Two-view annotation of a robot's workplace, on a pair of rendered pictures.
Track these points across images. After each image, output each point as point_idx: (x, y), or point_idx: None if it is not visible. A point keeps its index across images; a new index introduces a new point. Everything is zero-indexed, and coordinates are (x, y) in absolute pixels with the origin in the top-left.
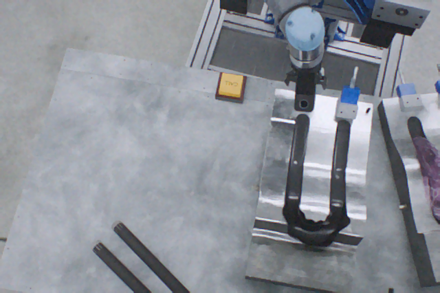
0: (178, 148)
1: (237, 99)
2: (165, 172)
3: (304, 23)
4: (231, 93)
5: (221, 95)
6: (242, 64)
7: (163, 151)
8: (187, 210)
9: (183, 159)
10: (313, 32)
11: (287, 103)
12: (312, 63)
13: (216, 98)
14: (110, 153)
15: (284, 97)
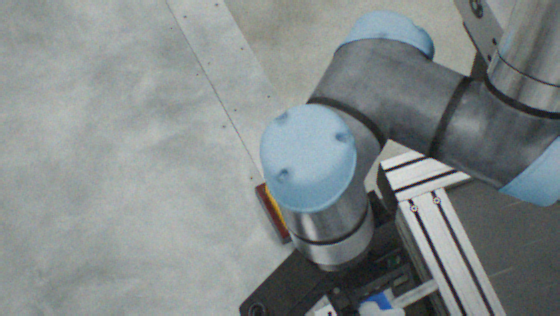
0: (112, 199)
1: (278, 228)
2: (50, 210)
3: (301, 139)
4: (277, 207)
5: (264, 197)
6: (494, 244)
7: (88, 180)
8: (1, 296)
9: (96, 222)
10: (292, 170)
11: (314, 312)
12: (304, 248)
13: (256, 194)
14: (27, 102)
15: (324, 298)
